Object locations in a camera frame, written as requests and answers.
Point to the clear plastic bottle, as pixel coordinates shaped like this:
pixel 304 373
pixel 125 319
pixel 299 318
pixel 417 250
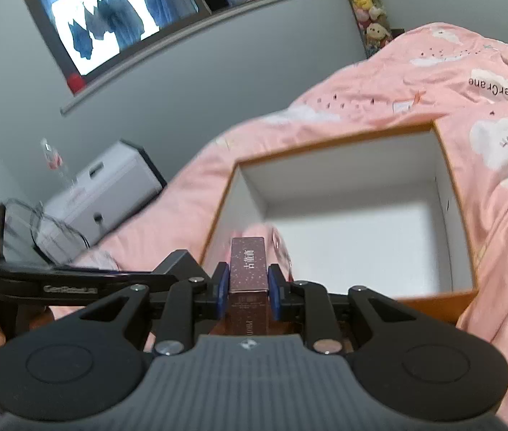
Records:
pixel 56 161

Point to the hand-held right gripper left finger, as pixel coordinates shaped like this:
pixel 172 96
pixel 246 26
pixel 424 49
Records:
pixel 220 292

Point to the column of plush toys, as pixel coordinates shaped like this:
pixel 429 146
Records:
pixel 366 9

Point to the small red object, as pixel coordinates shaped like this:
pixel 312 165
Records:
pixel 76 82

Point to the sparkly mauve small box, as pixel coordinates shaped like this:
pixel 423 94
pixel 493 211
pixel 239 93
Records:
pixel 248 278

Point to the pink dotted small box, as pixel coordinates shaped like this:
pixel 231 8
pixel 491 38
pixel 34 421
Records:
pixel 282 247

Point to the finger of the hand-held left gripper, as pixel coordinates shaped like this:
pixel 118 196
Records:
pixel 182 264

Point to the pink printed blanket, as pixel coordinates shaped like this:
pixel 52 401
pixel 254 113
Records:
pixel 483 188

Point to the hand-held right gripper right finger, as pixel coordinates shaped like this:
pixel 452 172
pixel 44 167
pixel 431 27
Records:
pixel 275 294

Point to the dark framed window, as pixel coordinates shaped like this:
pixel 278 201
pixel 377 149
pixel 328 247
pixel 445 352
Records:
pixel 146 4

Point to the white storage cabinet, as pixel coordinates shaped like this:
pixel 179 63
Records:
pixel 105 188

